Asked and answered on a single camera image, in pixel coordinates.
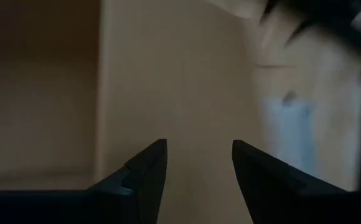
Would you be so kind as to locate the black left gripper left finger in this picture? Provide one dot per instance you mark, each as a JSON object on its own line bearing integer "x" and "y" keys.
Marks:
{"x": 105, "y": 205}

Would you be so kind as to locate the clear bubble wrap bag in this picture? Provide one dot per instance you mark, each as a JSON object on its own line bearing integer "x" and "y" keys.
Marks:
{"x": 292, "y": 140}

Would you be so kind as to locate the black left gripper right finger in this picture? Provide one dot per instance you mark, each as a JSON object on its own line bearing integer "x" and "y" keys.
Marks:
{"x": 292, "y": 202}

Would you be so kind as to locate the brown cardboard box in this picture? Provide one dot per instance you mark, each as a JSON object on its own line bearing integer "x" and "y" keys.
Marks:
{"x": 152, "y": 77}

